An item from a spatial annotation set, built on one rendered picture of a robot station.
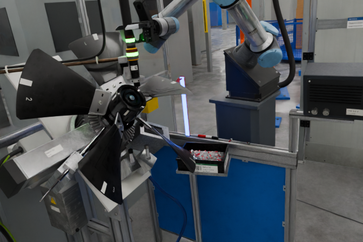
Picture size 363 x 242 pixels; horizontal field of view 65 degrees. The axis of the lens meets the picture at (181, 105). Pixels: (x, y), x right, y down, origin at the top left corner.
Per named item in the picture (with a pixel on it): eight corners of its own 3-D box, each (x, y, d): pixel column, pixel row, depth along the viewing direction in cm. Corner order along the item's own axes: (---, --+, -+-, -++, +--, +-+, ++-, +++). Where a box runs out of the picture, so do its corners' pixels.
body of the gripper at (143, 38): (146, 44, 110) (163, 39, 119) (143, 20, 107) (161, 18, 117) (130, 44, 114) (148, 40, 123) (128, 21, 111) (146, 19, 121)
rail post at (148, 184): (154, 242, 197) (138, 140, 172) (158, 238, 200) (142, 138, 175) (159, 244, 195) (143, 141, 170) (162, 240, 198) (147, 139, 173)
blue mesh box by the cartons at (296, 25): (270, 62, 727) (270, 22, 695) (292, 54, 808) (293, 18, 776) (304, 65, 666) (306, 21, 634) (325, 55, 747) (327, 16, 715)
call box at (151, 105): (127, 113, 165) (123, 95, 162) (138, 107, 173) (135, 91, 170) (149, 115, 157) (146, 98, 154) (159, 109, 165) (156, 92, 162)
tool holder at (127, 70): (121, 84, 108) (116, 58, 105) (123, 80, 115) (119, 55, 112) (145, 81, 109) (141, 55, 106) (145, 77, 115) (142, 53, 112)
